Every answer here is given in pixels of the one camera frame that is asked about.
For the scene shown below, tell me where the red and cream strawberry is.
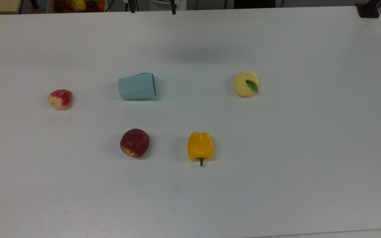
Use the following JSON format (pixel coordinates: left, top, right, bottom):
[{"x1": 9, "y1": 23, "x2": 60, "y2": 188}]
[{"x1": 48, "y1": 89, "x2": 72, "y2": 110}]

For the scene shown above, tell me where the pale yellow peach with leaf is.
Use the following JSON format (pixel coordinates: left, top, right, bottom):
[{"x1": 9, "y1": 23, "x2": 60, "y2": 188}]
[{"x1": 233, "y1": 70, "x2": 260, "y2": 98}]

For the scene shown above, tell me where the light blue faceted mug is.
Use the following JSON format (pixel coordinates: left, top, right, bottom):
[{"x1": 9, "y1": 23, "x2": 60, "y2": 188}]
[{"x1": 118, "y1": 72, "x2": 157, "y2": 100}]

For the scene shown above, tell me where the dark red peach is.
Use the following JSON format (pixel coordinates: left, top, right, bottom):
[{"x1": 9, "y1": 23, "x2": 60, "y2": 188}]
[{"x1": 120, "y1": 129, "x2": 150, "y2": 158}]

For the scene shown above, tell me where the bin of assorted toy fruit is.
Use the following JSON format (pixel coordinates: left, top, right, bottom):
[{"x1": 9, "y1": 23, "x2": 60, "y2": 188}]
[{"x1": 47, "y1": 0, "x2": 106, "y2": 14}]

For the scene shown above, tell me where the yellow bell pepper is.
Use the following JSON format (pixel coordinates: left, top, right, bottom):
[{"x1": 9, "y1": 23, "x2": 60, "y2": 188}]
[{"x1": 187, "y1": 132, "x2": 214, "y2": 167}]

